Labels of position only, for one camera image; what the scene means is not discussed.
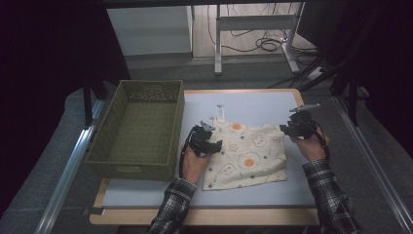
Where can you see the aluminium rail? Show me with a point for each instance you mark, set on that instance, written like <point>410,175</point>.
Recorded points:
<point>69,172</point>
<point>373,162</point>

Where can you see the white power strip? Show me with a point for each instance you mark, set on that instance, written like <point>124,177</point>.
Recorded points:
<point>315,73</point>

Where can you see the dark curtain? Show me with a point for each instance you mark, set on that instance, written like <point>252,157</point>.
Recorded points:
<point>42,65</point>
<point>393,65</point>

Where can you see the person's right hand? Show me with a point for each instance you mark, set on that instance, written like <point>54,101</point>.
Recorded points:
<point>310,148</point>

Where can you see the person's left hand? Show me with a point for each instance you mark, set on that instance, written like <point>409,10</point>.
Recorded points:
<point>194,165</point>

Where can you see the white cabinet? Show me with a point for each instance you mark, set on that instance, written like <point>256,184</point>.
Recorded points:
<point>149,31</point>

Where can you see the white desk frame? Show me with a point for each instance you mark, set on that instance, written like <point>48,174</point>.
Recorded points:
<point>256,22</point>

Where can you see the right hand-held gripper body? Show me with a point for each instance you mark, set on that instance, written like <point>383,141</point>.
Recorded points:
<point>302,123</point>

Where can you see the pale grey table mat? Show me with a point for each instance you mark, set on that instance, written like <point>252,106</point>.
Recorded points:
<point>259,196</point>

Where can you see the black stand leg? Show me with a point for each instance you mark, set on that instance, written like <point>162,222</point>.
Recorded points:
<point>87,104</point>

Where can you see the olive green plastic basket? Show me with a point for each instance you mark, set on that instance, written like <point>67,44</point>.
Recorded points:
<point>142,136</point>

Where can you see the black tripod stand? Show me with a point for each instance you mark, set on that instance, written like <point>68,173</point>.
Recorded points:
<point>352,84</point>

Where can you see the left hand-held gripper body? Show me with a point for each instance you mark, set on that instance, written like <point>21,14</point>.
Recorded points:
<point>199,139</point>

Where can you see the cream printed cloth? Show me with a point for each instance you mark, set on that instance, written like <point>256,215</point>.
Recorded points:
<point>250,152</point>

